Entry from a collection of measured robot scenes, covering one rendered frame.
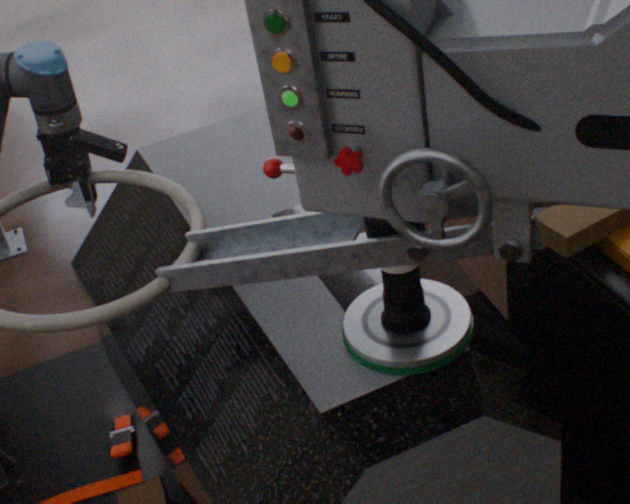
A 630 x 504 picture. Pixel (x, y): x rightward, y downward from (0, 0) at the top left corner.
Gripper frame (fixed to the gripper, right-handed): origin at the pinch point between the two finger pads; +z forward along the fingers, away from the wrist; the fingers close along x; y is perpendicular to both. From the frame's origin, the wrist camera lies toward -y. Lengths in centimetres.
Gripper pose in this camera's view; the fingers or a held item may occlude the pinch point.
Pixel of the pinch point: (95, 205)
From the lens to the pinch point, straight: 196.0
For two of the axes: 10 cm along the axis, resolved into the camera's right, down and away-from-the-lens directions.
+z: 0.9, 7.9, 6.1
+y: -9.9, 1.5, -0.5
